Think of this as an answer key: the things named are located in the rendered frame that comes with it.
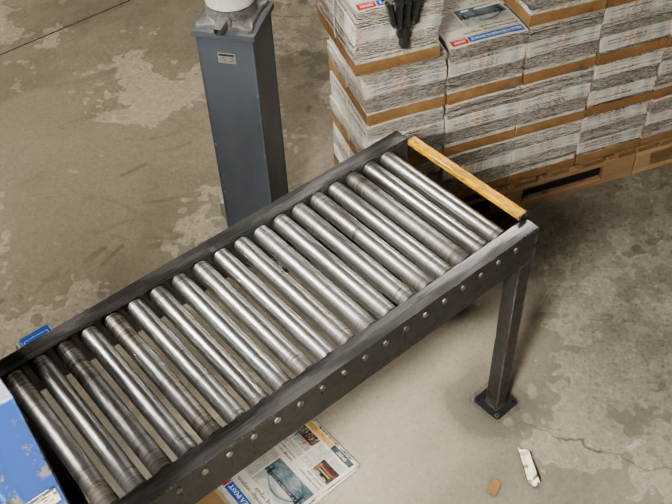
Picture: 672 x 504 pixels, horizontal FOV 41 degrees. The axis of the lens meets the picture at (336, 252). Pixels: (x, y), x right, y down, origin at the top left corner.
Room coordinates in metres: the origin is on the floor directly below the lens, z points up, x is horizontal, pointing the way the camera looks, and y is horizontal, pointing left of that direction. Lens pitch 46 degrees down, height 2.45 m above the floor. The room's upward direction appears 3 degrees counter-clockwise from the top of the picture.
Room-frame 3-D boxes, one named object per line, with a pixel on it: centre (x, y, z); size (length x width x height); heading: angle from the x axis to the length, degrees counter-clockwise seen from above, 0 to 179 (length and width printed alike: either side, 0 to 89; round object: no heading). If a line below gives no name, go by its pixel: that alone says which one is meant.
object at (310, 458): (1.42, 0.19, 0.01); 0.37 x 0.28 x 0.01; 128
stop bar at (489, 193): (1.84, -0.37, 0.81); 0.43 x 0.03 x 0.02; 38
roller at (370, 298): (1.56, 0.01, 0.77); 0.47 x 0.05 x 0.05; 38
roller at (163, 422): (1.20, 0.47, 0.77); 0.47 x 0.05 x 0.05; 38
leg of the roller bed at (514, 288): (1.64, -0.50, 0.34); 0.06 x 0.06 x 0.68; 38
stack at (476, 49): (2.70, -0.61, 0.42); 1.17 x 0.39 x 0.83; 108
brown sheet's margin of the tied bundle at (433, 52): (2.41, -0.20, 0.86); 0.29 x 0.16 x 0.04; 108
